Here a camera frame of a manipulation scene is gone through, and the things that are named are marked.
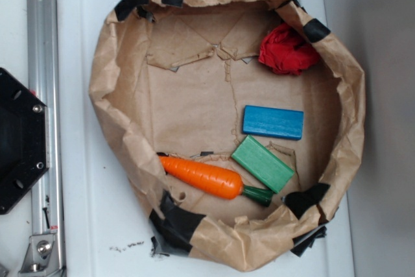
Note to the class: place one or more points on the white plastic tray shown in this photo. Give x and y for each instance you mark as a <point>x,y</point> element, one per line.
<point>106,232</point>

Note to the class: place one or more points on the metal corner bracket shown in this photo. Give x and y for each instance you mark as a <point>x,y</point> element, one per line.
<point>41,258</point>

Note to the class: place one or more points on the orange plastic toy carrot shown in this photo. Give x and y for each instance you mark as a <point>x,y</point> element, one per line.
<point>216,181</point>

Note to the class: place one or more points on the aluminium extrusion rail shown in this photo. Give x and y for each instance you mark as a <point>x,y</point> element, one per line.
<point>46,194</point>

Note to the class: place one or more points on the blue wooden block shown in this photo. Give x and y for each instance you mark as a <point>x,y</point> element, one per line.
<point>273,122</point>

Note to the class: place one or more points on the green wooden block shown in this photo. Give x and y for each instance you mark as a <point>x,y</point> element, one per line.
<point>262,164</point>

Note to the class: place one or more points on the red paper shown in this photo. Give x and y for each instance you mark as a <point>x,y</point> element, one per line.
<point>285,52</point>

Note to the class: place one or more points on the brown paper bag container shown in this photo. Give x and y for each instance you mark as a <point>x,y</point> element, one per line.
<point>172,77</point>

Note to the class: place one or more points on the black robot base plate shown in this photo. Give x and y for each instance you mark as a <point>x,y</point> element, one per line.
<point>23,141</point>

